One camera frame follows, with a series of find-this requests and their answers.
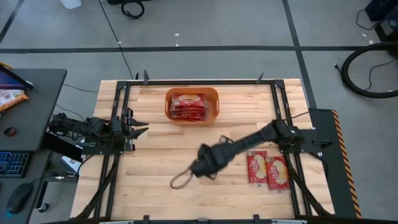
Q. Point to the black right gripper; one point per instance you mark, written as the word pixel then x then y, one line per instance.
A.
pixel 211 160

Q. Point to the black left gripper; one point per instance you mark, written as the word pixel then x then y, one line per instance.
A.
pixel 119 127

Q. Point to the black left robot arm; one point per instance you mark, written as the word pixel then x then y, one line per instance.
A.
pixel 81 127

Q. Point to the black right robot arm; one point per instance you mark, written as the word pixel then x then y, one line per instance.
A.
pixel 264 135

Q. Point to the red popcorn bag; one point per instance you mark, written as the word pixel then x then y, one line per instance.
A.
pixel 189 101
pixel 277 172
pixel 257 166

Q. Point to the orange plastic basket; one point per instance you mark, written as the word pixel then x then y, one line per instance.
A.
pixel 192 106

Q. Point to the white printed paper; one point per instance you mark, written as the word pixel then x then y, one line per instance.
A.
pixel 71 162

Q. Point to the black office desk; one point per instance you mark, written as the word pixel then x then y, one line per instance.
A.
pixel 31 112

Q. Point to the small round dark object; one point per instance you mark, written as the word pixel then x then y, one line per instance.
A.
pixel 10 131

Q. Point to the black keyboard blue backlight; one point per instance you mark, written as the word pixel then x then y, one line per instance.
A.
pixel 12 163

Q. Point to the orange snack bag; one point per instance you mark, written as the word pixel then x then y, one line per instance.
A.
pixel 11 98

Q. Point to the tablet with purple screen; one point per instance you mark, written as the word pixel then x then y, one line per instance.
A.
pixel 12 79

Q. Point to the black computer mouse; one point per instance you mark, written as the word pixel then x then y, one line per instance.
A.
pixel 19 197

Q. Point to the white bucket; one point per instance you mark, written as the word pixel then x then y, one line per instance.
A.
pixel 71 3

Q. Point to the black hazard striped platform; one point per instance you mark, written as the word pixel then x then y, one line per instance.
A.
pixel 329 161

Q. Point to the black equipment box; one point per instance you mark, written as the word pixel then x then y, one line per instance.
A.
pixel 385 18

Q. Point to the black frame clamp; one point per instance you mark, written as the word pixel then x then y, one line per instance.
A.
pixel 260 78
pixel 145 77

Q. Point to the black aluminium rig frame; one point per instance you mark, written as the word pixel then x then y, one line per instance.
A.
pixel 199 82

